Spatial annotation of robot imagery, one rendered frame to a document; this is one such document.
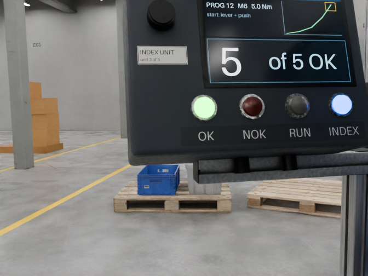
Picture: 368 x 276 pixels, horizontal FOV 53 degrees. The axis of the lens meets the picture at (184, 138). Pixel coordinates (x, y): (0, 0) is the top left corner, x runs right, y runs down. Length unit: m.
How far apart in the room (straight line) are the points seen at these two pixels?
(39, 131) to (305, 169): 8.41
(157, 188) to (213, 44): 3.47
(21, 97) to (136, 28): 6.31
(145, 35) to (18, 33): 6.41
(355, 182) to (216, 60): 0.25
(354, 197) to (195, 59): 0.28
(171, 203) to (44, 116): 5.50
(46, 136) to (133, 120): 8.36
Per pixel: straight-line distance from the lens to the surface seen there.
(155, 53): 0.37
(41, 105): 8.70
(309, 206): 3.78
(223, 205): 3.72
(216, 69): 0.38
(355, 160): 0.51
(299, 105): 0.39
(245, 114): 0.37
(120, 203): 3.83
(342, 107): 0.42
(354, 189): 0.52
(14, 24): 6.80
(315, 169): 0.48
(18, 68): 6.70
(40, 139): 8.78
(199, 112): 0.36
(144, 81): 0.36
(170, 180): 3.79
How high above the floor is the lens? 1.12
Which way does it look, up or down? 6 degrees down
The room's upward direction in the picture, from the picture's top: 1 degrees counter-clockwise
